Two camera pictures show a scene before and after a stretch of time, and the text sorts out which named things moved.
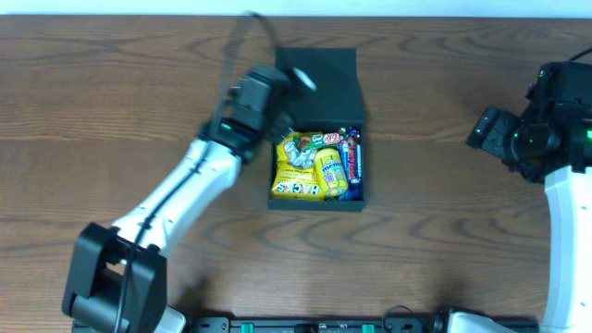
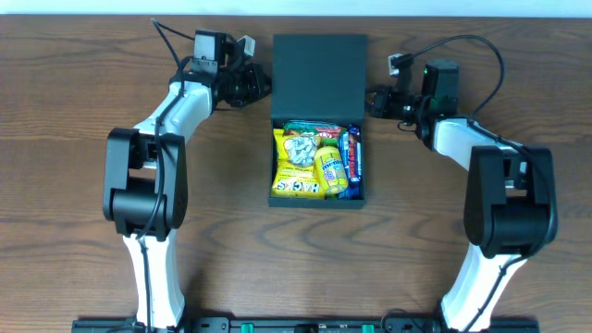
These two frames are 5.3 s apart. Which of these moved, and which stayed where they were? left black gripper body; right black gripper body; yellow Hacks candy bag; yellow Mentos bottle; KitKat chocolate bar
Moved: left black gripper body; right black gripper body; KitKat chocolate bar
Stayed: yellow Mentos bottle; yellow Hacks candy bag
